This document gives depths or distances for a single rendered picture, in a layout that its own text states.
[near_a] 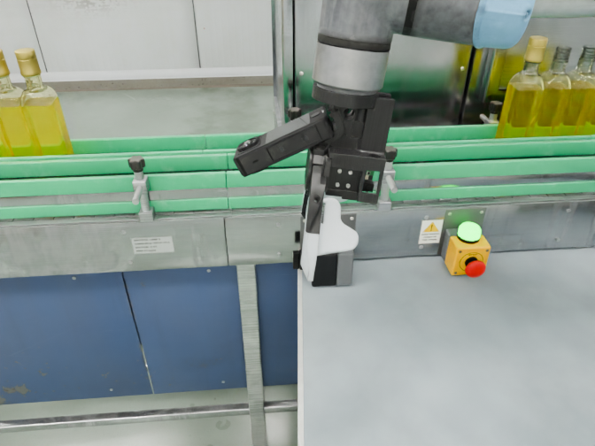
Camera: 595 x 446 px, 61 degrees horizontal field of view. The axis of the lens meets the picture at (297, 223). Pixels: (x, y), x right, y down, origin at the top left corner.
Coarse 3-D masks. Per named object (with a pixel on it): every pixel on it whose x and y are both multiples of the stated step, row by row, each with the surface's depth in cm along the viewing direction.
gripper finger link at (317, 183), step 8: (312, 168) 54; (320, 168) 53; (312, 176) 53; (320, 176) 53; (312, 184) 52; (320, 184) 53; (312, 192) 52; (320, 192) 52; (312, 200) 52; (320, 200) 53; (312, 208) 52; (320, 208) 53; (312, 216) 53; (320, 216) 53; (312, 224) 53; (320, 224) 53; (312, 232) 53
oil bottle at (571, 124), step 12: (576, 72) 103; (576, 84) 102; (588, 84) 102; (576, 96) 103; (588, 96) 103; (576, 108) 105; (588, 108) 105; (564, 120) 106; (576, 120) 106; (564, 132) 108; (576, 132) 108
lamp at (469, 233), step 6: (468, 222) 100; (462, 228) 99; (468, 228) 98; (474, 228) 98; (480, 228) 99; (462, 234) 99; (468, 234) 98; (474, 234) 98; (480, 234) 99; (462, 240) 99; (468, 240) 99; (474, 240) 99
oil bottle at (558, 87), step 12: (552, 84) 101; (564, 84) 101; (552, 96) 103; (564, 96) 103; (540, 108) 104; (552, 108) 104; (564, 108) 104; (540, 120) 106; (552, 120) 106; (540, 132) 107; (552, 132) 107
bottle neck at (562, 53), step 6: (558, 48) 100; (564, 48) 101; (570, 48) 99; (558, 54) 100; (564, 54) 99; (552, 60) 101; (558, 60) 100; (564, 60) 100; (552, 66) 102; (558, 66) 101; (564, 66) 101; (552, 72) 102; (558, 72) 101; (564, 72) 102
